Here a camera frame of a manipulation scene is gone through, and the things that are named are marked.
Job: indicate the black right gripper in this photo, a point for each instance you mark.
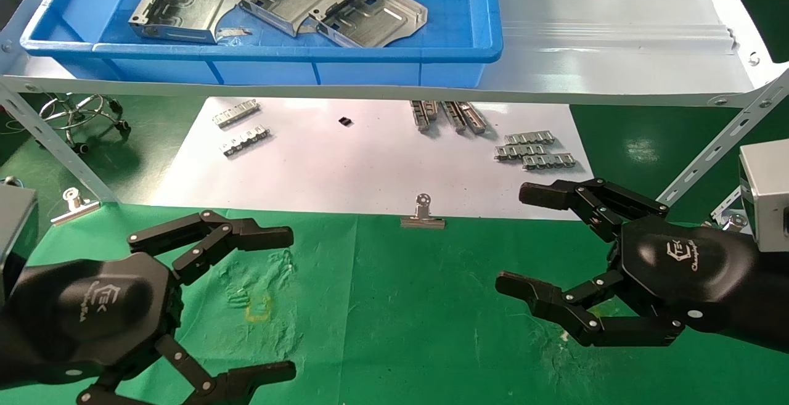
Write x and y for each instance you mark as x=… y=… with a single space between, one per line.
x=684 y=269

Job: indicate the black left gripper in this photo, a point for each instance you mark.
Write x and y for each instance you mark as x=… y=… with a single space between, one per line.
x=98 y=312

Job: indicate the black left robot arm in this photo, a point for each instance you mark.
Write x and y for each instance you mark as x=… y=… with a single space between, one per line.
x=6 y=355

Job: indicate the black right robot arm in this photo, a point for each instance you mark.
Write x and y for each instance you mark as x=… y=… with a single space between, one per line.
x=776 y=306

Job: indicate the metal clip strip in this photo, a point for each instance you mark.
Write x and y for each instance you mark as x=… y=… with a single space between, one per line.
x=519 y=151
x=235 y=114
x=548 y=161
x=245 y=141
x=529 y=139

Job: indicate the green table cloth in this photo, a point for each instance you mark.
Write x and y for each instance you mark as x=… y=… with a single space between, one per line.
x=400 y=306

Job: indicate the perforated steel brace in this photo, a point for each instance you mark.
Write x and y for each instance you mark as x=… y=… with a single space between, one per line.
x=725 y=203

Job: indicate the white paper sheet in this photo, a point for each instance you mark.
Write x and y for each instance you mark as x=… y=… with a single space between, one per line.
x=345 y=171

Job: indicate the perforated steel rack leg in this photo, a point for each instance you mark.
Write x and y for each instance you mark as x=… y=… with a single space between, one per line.
x=55 y=140
x=721 y=146

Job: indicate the white metal shelf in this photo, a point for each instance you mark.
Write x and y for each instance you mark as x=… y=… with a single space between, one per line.
x=616 y=53

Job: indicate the chrome stool base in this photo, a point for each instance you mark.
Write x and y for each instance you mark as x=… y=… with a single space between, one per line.
x=80 y=111

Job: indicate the blue plastic bin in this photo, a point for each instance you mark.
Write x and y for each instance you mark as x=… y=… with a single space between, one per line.
x=431 y=35

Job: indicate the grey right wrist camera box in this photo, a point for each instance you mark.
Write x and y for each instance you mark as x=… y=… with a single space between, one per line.
x=764 y=195

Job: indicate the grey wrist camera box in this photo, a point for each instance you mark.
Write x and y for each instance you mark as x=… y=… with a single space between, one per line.
x=15 y=226
x=764 y=195

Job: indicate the short metal slide rail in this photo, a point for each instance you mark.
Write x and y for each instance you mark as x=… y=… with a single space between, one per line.
x=432 y=109

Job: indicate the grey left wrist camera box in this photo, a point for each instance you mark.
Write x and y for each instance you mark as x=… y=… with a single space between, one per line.
x=15 y=226

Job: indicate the metal bracket with long wall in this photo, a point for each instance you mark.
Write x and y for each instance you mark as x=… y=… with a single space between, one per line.
x=197 y=7

